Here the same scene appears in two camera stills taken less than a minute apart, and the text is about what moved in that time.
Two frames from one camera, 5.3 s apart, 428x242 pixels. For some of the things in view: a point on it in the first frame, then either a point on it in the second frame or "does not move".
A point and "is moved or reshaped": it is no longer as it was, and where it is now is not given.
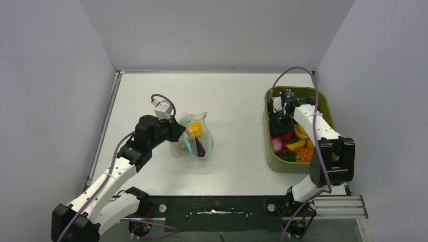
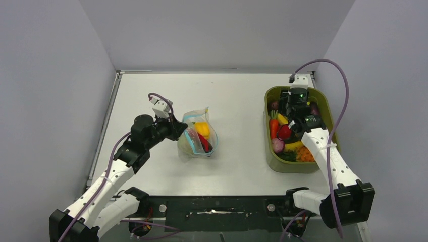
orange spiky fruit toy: [304, 154] does not move
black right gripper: [279, 129] → [283, 100]
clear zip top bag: [196, 140] is moved or reshaped
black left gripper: [176, 129] does not move
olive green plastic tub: [323, 101] does not move
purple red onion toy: [277, 144] does not move
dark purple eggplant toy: [201, 148] → [210, 146]
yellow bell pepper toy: [196, 128] is moved or reshaped
